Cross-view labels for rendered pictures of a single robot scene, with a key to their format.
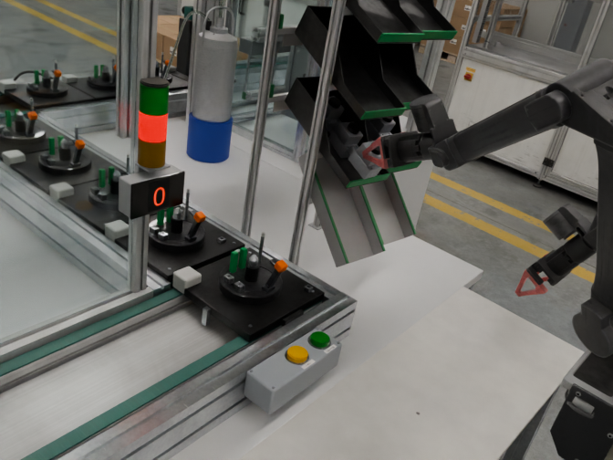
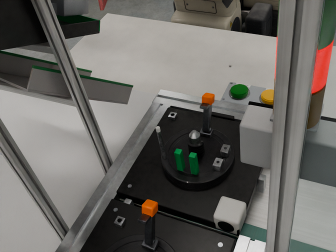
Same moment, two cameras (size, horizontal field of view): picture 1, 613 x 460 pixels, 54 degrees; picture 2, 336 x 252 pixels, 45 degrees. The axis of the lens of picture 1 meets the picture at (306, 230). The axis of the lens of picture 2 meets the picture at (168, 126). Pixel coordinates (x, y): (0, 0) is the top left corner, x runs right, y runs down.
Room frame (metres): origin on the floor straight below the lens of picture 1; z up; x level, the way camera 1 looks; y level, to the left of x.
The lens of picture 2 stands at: (1.16, 0.60, 1.58)
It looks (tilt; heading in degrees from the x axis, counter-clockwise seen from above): 45 degrees down; 268
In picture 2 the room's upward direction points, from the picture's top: 12 degrees counter-clockwise
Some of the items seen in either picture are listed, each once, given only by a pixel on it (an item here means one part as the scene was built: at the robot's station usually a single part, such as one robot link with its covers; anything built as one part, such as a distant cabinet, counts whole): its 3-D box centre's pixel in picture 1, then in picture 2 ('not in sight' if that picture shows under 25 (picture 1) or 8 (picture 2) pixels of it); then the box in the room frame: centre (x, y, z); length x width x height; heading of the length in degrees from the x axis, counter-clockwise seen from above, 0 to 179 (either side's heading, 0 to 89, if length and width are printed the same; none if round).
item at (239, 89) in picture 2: (319, 340); (239, 92); (0.96, -0.07, 0.96); 0.04 x 0.04 x 0.02
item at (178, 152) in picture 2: (243, 257); (179, 160); (1.14, 0.13, 1.01); 0.01 x 0.01 x 0.05; 55
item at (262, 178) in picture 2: (206, 316); (261, 183); (1.00, 0.17, 0.95); 0.01 x 0.01 x 0.04; 55
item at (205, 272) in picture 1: (249, 289); (198, 162); (1.10, 0.10, 0.96); 0.24 x 0.24 x 0.02; 55
